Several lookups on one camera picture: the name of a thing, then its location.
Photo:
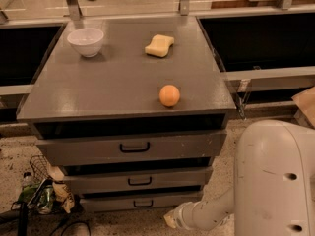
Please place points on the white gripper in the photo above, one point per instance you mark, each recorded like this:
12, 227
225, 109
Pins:
179, 216

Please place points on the grey bottom drawer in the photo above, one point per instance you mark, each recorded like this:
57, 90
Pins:
141, 201

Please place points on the grey drawer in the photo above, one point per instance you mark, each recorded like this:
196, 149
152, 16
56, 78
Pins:
138, 180
141, 201
102, 150

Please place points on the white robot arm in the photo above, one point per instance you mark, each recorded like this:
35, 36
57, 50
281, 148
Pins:
271, 194

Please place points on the grey middle drawer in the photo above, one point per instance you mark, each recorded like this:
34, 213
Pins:
138, 180

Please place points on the grey drawer cabinet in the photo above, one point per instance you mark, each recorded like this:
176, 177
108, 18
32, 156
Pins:
115, 94

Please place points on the grey top drawer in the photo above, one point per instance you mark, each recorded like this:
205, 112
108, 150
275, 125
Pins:
102, 150

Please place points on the tan paper snack bag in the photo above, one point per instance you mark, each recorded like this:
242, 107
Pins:
62, 192

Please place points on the orange fruit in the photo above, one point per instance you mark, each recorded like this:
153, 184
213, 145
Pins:
169, 95

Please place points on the green snack bag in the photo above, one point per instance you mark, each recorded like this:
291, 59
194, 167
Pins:
38, 198

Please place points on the clear plastic bottle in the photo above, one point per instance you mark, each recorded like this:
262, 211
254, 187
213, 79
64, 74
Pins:
27, 182

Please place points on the yellow sponge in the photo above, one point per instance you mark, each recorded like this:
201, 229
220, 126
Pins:
159, 45

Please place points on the brown cardboard box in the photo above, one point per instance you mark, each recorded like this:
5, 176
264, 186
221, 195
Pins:
305, 102

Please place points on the white bowl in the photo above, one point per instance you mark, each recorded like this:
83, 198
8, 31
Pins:
87, 42

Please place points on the wooden board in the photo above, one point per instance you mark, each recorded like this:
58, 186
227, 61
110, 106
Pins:
219, 4

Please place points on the black wire basket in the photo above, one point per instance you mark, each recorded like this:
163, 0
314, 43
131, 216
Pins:
40, 176

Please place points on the metal bracket left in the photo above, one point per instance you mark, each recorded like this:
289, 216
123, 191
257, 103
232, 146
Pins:
74, 9

